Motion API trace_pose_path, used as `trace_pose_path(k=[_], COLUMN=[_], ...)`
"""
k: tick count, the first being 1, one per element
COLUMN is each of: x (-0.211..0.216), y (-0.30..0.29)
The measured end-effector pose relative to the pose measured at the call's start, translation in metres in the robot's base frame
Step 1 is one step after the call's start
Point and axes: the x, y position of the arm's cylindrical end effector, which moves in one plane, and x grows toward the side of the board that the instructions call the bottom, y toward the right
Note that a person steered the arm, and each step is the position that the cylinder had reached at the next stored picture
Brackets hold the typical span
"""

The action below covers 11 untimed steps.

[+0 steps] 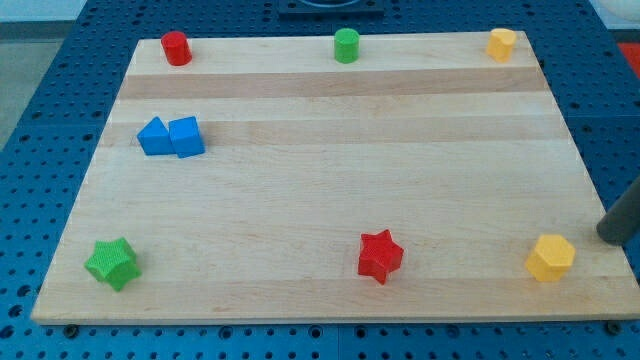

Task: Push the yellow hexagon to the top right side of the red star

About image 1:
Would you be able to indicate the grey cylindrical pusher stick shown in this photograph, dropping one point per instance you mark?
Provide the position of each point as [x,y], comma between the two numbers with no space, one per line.
[621,222]

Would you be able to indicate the yellow hexagon block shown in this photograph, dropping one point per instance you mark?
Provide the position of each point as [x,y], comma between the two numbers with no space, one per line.
[551,258]

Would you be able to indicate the red star block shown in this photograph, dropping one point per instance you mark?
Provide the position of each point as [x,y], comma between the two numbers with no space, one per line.
[379,256]

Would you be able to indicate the green star block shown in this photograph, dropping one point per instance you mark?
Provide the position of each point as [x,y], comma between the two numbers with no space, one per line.
[114,263]

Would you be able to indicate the green cylinder block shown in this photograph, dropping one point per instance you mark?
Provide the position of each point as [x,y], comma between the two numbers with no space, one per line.
[346,45]

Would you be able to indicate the wooden board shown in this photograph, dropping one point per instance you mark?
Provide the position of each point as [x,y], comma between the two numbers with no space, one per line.
[467,161]

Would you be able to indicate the blue cube block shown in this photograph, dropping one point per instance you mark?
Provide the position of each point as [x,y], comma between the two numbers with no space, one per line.
[185,137]

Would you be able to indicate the blue triangle block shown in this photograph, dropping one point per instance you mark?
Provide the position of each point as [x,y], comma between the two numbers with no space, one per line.
[154,138]

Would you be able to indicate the red cylinder block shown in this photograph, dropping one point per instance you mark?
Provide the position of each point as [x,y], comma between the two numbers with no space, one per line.
[176,48]

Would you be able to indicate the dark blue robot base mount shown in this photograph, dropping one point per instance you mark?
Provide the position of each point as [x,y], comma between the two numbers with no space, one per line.
[297,8]

